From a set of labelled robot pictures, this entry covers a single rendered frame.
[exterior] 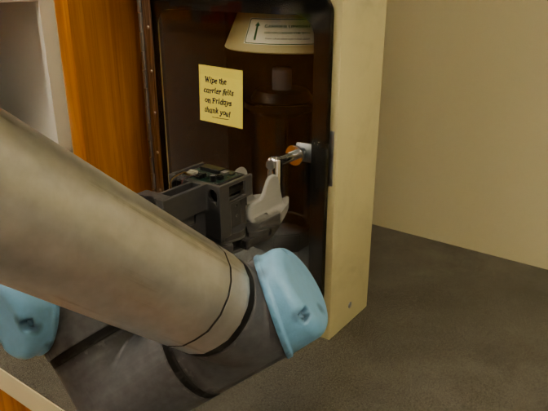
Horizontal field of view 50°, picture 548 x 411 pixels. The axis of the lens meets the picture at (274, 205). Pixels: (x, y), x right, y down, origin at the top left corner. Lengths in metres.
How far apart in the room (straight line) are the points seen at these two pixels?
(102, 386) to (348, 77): 0.44
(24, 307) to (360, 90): 0.47
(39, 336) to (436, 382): 0.49
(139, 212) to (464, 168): 0.86
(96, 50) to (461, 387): 0.67
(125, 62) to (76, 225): 0.66
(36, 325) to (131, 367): 0.08
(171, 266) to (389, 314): 0.60
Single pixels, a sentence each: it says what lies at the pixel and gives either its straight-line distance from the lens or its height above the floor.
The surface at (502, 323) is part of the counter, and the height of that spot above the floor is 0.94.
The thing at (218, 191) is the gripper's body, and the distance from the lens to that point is 0.58.
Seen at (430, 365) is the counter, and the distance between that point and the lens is 0.81.
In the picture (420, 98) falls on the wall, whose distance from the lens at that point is 1.13.
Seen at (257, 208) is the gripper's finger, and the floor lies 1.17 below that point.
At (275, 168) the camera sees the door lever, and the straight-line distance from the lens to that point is 0.70.
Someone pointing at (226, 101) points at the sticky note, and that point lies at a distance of 0.79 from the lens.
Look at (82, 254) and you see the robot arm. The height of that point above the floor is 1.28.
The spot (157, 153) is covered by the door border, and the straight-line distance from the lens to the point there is 0.91.
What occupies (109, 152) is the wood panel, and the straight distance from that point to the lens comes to 0.94.
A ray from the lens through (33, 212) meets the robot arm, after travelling 0.28.
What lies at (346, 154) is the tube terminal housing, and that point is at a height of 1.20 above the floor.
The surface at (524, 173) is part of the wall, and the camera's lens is 1.10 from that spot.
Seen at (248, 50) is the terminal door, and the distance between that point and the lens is 0.75.
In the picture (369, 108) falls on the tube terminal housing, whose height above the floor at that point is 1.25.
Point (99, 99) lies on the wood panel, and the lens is 0.91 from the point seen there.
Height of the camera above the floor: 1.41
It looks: 22 degrees down
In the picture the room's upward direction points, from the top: straight up
